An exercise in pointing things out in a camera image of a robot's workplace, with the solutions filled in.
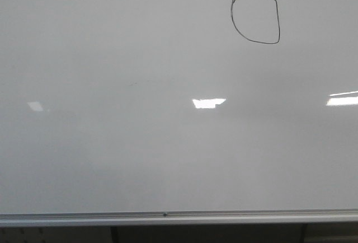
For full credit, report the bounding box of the white whiteboard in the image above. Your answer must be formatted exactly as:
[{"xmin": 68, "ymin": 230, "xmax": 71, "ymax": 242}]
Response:
[{"xmin": 1, "ymin": 0, "xmax": 357, "ymax": 227}]

